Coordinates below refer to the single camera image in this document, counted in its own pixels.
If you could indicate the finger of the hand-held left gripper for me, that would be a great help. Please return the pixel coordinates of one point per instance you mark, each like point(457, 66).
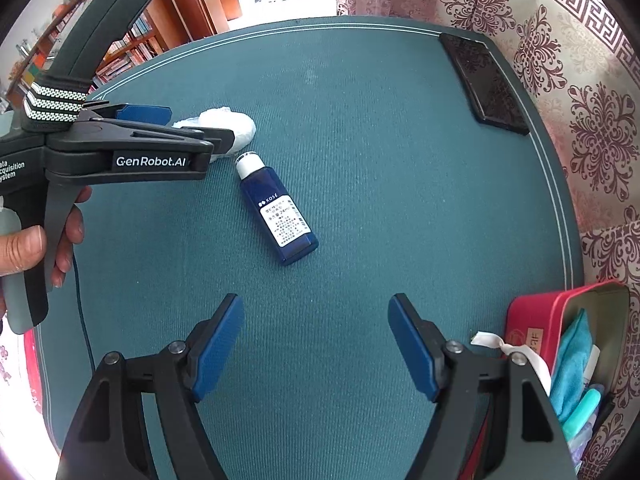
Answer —
point(145, 114)
point(150, 135)

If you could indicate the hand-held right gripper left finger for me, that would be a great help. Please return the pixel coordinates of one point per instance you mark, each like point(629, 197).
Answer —
point(220, 345)

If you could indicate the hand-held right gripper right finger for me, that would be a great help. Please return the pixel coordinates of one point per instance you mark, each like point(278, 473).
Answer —
point(410, 345)

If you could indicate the white plastic wad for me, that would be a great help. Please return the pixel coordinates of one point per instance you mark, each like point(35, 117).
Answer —
point(235, 130)

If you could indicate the dark blue bottle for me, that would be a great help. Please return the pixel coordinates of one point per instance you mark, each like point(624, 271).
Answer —
point(260, 185)

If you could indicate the red tin box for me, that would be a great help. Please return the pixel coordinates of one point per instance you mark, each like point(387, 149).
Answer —
point(530, 320)

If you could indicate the teal plastic case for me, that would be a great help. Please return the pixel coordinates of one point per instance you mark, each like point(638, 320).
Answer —
point(582, 412)

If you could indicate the teal felt desktop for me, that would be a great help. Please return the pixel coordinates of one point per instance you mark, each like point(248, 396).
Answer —
point(375, 185)

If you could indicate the person's left hand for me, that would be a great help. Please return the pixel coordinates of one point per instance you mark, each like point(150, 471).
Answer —
point(20, 252)

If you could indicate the wooden bookshelf with books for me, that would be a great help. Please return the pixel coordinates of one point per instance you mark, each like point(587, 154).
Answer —
point(130, 45)

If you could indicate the black smartphone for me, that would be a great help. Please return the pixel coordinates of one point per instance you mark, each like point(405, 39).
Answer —
point(482, 82)

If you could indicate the patterned cream curtain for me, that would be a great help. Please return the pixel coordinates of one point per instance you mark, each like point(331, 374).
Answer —
point(575, 85)

